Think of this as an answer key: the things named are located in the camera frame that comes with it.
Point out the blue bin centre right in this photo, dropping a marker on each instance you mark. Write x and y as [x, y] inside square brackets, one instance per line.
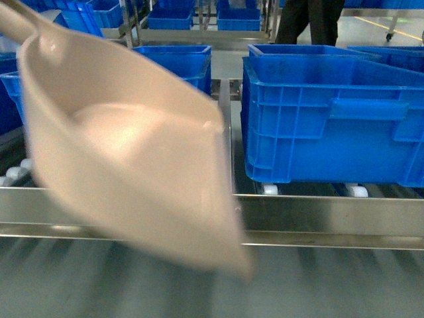
[312, 114]

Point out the blue bin centre left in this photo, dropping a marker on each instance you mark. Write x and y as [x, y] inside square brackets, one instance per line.
[190, 62]

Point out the person in black trousers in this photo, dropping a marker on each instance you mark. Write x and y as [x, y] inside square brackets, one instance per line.
[321, 16]

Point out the blue bin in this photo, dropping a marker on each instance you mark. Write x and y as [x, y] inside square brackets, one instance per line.
[312, 114]
[190, 62]

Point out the metal shelf rack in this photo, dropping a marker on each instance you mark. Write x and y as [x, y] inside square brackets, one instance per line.
[305, 215]

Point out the beige plastic scoop tray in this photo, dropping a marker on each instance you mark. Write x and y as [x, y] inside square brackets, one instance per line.
[126, 145]

